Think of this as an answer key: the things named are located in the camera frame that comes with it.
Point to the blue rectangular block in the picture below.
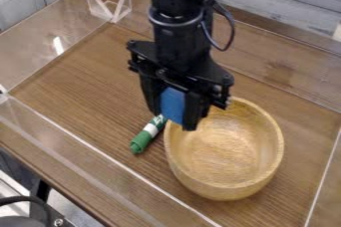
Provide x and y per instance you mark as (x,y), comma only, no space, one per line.
(173,105)

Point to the black metal table bracket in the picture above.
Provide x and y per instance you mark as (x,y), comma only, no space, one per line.
(39,211)

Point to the clear acrylic corner bracket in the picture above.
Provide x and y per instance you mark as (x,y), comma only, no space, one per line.
(109,10)

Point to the green Expo marker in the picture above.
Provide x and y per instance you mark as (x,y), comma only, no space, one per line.
(145,137)

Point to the brown wooden bowl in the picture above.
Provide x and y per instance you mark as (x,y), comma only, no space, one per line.
(227,160)

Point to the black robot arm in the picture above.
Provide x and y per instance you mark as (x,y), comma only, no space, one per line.
(188,14)

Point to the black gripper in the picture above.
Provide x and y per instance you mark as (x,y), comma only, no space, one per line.
(176,61)

